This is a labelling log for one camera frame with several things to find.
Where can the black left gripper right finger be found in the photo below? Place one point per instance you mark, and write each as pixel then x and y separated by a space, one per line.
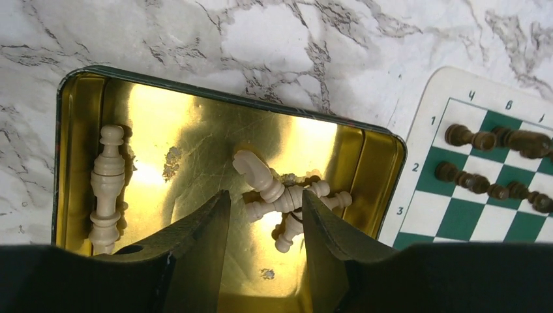
pixel 348 271

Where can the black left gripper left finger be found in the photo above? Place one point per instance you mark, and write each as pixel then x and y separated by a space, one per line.
pixel 177 269

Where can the white chess piece in tin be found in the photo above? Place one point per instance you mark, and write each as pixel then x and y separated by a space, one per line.
pixel 290 204

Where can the green white chess board mat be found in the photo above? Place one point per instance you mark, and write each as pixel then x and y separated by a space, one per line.
pixel 424 209

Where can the white king chess piece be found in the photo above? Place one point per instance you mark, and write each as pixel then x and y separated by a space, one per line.
pixel 107 181

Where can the gold tin with white pieces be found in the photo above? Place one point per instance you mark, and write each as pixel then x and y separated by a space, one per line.
pixel 178 147

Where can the white knight chess piece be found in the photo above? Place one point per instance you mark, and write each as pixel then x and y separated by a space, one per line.
pixel 257 175

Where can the dark pawn piece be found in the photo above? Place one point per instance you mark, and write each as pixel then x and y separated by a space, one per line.
pixel 514 190
pixel 449 173

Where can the dark rook piece corner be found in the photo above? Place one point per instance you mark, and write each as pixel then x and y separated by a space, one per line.
pixel 459 135

